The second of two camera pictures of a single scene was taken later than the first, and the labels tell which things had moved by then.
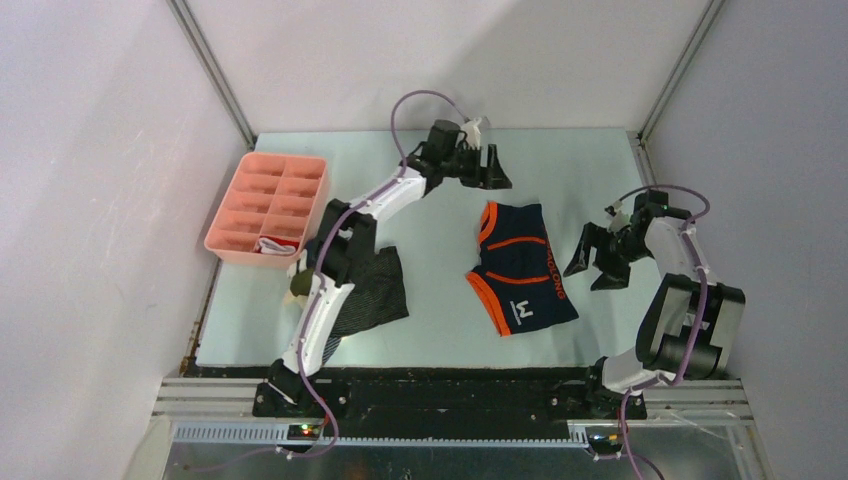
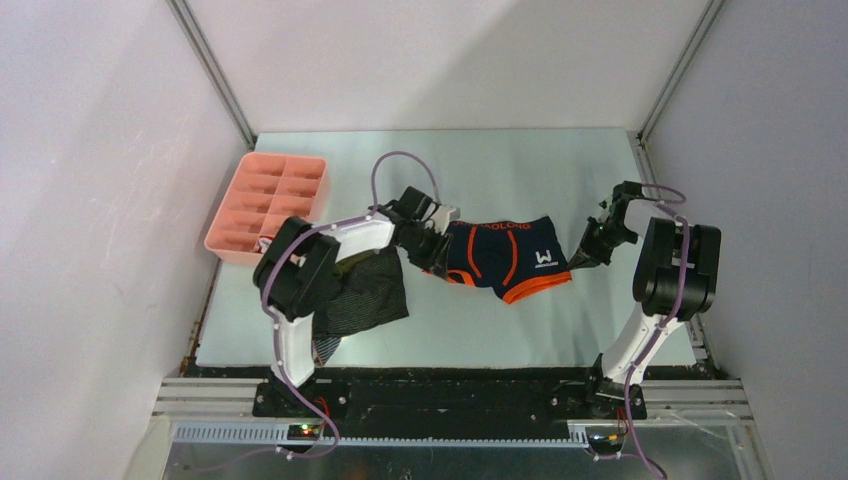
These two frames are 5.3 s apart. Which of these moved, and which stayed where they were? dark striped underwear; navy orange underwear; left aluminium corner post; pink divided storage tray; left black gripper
Moved: left black gripper; navy orange underwear
Stayed: left aluminium corner post; pink divided storage tray; dark striped underwear
